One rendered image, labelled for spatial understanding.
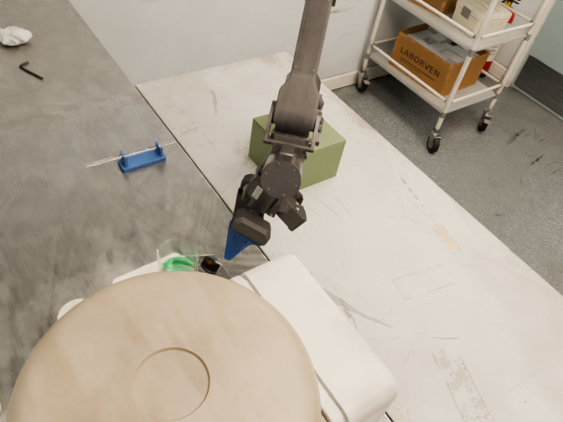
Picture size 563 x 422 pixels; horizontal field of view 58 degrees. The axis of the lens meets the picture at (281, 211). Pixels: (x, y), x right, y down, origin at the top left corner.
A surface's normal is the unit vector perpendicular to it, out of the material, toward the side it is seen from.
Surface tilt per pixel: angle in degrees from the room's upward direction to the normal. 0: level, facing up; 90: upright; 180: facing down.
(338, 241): 0
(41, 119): 0
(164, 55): 90
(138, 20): 90
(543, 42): 90
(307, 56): 52
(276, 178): 68
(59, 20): 0
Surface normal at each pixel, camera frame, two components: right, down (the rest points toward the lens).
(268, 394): 0.23, -0.66
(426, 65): -0.79, 0.38
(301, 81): 0.01, -0.03
